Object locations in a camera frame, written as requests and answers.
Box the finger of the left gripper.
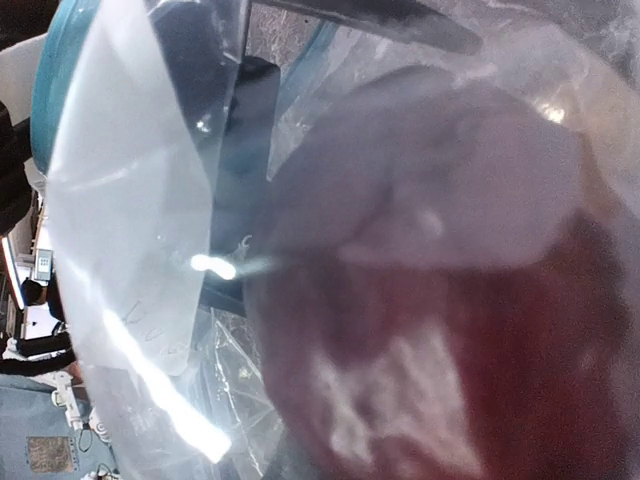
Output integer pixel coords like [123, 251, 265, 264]
[266, 0, 480, 53]

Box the clear zip top bag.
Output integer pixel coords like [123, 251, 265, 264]
[32, 1, 639, 479]

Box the dark purple fake food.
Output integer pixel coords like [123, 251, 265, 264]
[244, 66, 639, 479]

